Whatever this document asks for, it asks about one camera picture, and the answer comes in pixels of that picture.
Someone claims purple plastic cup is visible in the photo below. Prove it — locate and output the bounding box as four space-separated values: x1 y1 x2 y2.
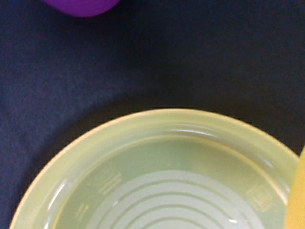
43 0 120 17

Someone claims yellow plastic bowl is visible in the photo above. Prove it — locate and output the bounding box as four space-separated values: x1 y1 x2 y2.
285 148 305 229

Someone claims black tablecloth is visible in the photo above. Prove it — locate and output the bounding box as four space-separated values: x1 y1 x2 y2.
0 0 305 229

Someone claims yellow plastic plate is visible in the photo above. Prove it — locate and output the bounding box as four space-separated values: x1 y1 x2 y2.
10 109 298 229

